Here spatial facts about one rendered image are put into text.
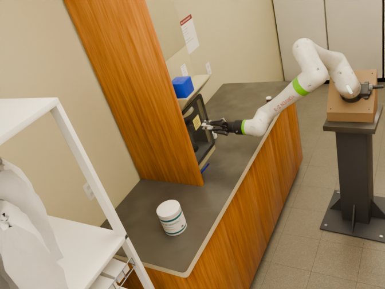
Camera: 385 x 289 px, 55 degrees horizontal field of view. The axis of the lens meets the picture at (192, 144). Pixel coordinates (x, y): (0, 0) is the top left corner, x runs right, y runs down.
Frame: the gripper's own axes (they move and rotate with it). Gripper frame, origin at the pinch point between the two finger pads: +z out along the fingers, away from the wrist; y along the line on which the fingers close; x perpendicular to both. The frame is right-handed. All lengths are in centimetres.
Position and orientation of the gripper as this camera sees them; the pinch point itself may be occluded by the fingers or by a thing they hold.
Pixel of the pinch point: (207, 126)
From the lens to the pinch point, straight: 238.9
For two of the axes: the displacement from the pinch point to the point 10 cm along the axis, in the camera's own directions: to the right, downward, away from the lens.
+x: -4.4, 6.0, -6.7
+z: -8.5, -0.5, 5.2
